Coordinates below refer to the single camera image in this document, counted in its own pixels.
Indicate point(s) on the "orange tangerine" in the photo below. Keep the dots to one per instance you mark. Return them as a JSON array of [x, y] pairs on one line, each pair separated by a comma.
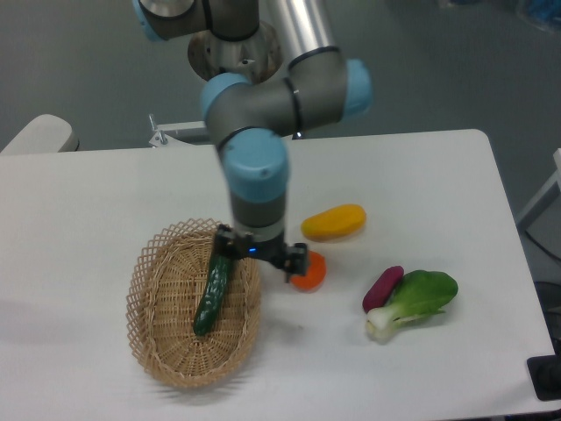
[[315, 274]]

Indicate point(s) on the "black clamp at table edge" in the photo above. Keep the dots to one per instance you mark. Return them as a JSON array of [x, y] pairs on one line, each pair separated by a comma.
[[545, 376]]

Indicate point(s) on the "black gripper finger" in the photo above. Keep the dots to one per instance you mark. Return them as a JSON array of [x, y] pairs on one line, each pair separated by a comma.
[[292, 260], [231, 245]]

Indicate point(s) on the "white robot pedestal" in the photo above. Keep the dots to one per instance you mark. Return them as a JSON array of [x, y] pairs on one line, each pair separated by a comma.
[[257, 58]]

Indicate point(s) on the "oval wicker basket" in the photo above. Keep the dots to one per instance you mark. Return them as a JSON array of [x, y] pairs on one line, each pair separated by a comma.
[[167, 285]]

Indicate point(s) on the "green cucumber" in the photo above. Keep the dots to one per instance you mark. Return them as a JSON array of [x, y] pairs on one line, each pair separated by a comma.
[[220, 269]]

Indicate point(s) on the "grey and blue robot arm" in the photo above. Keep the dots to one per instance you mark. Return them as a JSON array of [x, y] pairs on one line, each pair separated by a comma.
[[322, 87]]

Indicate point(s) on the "yellow mango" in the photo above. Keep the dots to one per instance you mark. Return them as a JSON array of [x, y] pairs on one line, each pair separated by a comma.
[[335, 223]]

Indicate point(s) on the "purple sweet potato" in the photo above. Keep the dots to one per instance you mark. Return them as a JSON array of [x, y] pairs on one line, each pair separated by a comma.
[[383, 288]]

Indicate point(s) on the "white chair armrest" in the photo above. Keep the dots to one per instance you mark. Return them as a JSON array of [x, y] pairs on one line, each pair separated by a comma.
[[44, 134]]

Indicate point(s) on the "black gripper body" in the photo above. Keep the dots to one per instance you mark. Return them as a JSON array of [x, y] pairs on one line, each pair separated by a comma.
[[272, 251]]

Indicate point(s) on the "white furniture at right edge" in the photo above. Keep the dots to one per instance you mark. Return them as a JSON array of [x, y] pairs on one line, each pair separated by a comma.
[[542, 199]]

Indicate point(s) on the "green bok choy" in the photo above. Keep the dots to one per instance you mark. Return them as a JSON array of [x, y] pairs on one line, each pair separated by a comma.
[[420, 295]]

